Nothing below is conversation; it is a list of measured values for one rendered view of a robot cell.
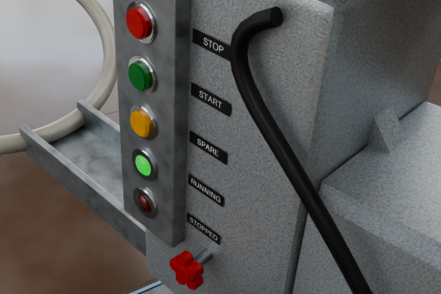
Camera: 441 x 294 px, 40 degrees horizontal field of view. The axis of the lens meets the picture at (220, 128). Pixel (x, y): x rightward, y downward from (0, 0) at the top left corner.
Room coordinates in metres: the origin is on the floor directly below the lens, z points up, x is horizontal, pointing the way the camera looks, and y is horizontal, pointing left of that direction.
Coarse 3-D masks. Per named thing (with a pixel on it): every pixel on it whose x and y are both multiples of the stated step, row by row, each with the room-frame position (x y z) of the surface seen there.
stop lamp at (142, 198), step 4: (140, 196) 0.45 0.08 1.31; (144, 196) 0.45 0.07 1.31; (140, 200) 0.45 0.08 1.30; (144, 200) 0.45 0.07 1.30; (140, 204) 0.45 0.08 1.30; (144, 204) 0.45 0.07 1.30; (148, 204) 0.45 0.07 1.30; (140, 208) 0.45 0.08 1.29; (144, 208) 0.45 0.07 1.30; (148, 208) 0.45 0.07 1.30; (148, 212) 0.45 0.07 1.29
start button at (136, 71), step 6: (132, 66) 0.45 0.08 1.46; (138, 66) 0.45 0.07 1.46; (132, 72) 0.45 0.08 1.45; (138, 72) 0.45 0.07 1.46; (144, 72) 0.44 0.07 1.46; (132, 78) 0.45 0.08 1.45; (138, 78) 0.45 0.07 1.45; (144, 78) 0.44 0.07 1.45; (138, 84) 0.45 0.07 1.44; (144, 84) 0.44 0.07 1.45; (144, 90) 0.44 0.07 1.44
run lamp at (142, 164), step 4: (136, 156) 0.46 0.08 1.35; (140, 156) 0.45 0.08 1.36; (136, 160) 0.45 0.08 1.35; (140, 160) 0.45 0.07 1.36; (144, 160) 0.45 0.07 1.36; (136, 164) 0.45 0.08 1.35; (140, 164) 0.45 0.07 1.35; (144, 164) 0.45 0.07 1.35; (148, 164) 0.45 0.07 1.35; (140, 168) 0.45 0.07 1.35; (144, 168) 0.45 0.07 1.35; (148, 168) 0.45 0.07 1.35; (140, 172) 0.45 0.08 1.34; (144, 172) 0.45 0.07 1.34; (148, 172) 0.45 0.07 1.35
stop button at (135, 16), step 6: (132, 12) 0.45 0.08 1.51; (138, 12) 0.45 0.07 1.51; (126, 18) 0.46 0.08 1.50; (132, 18) 0.45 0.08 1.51; (138, 18) 0.45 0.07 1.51; (144, 18) 0.44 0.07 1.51; (132, 24) 0.45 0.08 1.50; (138, 24) 0.45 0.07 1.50; (144, 24) 0.44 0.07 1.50; (132, 30) 0.45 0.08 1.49; (138, 30) 0.45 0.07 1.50; (144, 30) 0.44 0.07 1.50; (138, 36) 0.45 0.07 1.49; (144, 36) 0.44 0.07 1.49
